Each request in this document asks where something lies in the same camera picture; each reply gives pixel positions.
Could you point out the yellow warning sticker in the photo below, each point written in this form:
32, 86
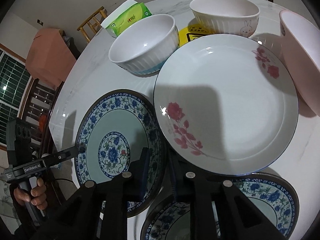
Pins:
192, 32

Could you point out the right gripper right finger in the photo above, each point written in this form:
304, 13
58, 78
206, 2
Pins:
178, 167

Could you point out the small blue floral plate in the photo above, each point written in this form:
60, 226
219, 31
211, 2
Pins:
112, 135

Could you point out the bamboo chair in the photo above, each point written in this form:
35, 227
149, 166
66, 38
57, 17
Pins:
93, 22

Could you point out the large pink bowl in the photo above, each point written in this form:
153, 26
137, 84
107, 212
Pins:
300, 46

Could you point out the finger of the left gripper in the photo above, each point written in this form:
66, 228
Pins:
61, 156

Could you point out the person's left hand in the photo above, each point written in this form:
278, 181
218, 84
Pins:
37, 198

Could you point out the pink cloth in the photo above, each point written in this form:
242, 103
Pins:
49, 59

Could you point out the large blue floral plate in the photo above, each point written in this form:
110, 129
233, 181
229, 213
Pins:
272, 195

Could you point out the white blue ribbed bowl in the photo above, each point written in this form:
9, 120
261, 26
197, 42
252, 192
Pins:
144, 47

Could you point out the brown framed window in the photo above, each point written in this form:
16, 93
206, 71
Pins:
14, 80

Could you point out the white rose plate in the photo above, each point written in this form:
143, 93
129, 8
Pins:
226, 104

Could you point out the dark chair at left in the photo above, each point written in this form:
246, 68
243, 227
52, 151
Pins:
36, 109

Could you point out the green tissue box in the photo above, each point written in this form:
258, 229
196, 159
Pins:
124, 16

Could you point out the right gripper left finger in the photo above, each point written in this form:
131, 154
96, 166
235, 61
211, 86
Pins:
139, 173

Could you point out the white pink ribbed bowl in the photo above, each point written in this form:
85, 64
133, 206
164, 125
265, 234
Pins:
237, 17

